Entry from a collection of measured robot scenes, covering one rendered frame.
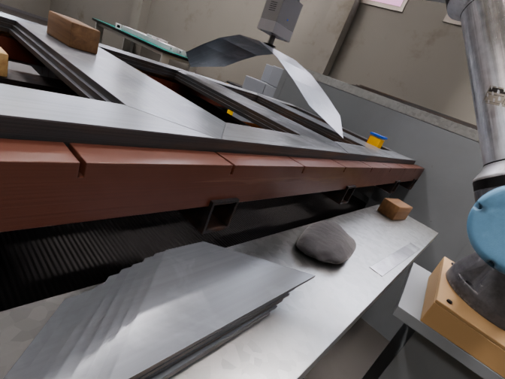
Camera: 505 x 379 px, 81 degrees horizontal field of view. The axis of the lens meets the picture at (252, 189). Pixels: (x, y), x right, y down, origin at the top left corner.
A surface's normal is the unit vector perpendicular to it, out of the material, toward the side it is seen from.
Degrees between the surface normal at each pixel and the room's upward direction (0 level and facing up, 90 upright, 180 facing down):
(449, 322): 90
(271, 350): 0
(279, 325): 0
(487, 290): 74
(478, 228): 98
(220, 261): 0
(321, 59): 90
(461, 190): 90
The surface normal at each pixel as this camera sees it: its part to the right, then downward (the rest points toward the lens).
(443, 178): -0.64, 0.05
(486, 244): -0.81, 0.07
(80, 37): 0.73, 0.49
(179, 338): 0.36, -0.86
